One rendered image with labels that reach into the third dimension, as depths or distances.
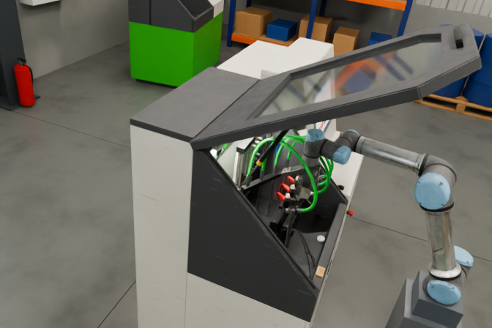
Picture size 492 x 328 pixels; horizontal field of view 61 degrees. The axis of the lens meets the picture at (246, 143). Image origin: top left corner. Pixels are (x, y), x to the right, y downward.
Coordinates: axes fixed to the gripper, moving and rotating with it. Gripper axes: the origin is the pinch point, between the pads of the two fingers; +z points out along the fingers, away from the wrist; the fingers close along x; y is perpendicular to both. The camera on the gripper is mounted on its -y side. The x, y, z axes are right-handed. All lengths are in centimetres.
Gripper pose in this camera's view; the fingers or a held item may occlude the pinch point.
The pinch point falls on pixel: (296, 197)
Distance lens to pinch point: 194.9
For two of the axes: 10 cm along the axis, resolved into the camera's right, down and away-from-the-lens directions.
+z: -1.0, 8.6, 5.1
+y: 9.2, 2.8, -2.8
